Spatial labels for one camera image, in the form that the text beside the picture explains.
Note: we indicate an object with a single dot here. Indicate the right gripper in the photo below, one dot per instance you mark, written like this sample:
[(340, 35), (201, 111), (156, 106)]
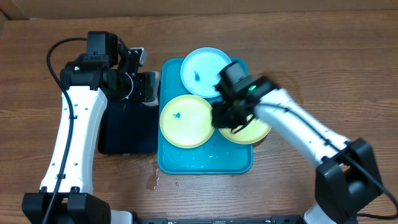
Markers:
[(222, 121)]

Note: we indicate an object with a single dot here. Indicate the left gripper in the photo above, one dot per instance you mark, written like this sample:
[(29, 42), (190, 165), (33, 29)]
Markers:
[(140, 95)]

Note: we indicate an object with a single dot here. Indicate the yellow-green plate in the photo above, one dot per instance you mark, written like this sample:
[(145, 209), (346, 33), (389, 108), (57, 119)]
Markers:
[(185, 121), (253, 132)]

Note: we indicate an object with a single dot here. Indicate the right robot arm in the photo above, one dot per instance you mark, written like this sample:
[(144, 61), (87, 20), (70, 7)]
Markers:
[(347, 176)]

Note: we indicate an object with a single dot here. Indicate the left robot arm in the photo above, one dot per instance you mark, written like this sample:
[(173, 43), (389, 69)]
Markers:
[(107, 70)]

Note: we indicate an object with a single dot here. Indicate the turquoise plastic tray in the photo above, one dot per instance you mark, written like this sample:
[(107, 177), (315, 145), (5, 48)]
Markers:
[(216, 156)]

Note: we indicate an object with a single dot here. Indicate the black water tray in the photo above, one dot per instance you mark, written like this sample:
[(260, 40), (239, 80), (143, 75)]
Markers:
[(128, 127)]

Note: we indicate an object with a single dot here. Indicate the light blue plate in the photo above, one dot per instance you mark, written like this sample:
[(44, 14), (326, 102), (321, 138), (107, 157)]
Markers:
[(200, 71)]

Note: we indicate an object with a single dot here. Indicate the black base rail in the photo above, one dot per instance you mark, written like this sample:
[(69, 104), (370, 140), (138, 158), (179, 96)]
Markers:
[(277, 219)]

